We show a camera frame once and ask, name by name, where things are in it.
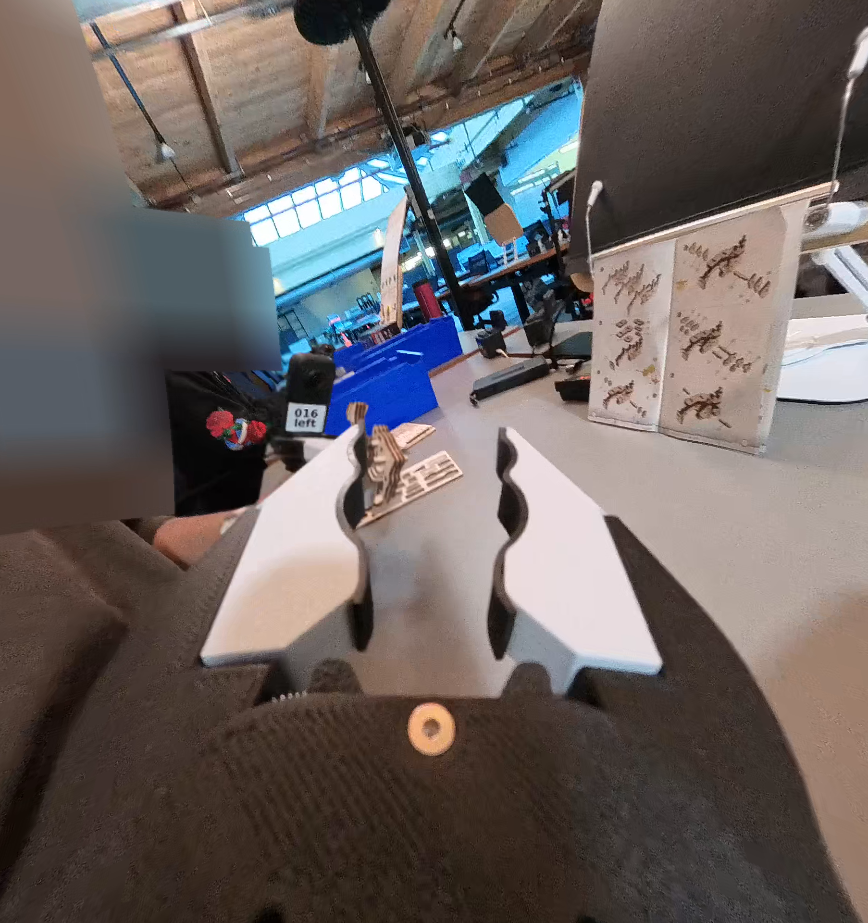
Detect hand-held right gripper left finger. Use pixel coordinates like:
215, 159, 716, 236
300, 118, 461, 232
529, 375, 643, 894
199, 425, 375, 682

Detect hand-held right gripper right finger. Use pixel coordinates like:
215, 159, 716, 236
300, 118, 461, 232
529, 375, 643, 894
487, 426, 666, 698

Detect layered wooden puzzle model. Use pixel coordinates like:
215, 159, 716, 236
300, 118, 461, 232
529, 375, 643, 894
345, 401, 408, 522

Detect person's left forearm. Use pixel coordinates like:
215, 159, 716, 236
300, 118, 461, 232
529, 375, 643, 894
151, 507, 258, 571

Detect grey desk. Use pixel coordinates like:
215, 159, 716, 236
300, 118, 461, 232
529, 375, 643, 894
257, 288, 868, 923

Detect blue plastic bin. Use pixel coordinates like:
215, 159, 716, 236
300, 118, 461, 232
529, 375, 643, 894
323, 359, 440, 438
333, 316, 465, 377

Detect plywood parts sheet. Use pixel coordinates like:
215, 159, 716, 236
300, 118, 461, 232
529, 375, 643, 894
362, 450, 465, 529

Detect white standing banner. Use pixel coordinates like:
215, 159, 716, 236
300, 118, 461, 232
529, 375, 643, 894
378, 189, 415, 331

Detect black rectangular case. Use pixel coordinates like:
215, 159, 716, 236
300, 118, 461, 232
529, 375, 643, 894
469, 358, 552, 406

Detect black tablet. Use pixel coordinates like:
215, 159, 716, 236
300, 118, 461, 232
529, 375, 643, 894
546, 329, 594, 363

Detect black upright device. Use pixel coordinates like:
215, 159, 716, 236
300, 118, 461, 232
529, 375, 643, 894
524, 287, 559, 349

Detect person's olive clothing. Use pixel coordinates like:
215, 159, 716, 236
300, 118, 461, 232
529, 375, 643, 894
0, 518, 222, 923

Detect black pole with round head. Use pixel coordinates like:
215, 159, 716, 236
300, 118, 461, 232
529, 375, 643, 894
292, 0, 480, 331

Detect printed instruction sheet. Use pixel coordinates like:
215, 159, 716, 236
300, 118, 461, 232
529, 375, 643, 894
587, 204, 811, 457

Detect white monitor stand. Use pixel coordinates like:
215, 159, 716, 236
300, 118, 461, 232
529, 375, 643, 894
774, 200, 868, 405

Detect short white gooseneck clip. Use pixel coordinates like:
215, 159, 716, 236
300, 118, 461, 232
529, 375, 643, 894
584, 180, 606, 269

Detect black monitor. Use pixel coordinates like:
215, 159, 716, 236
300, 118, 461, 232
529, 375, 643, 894
565, 0, 868, 278

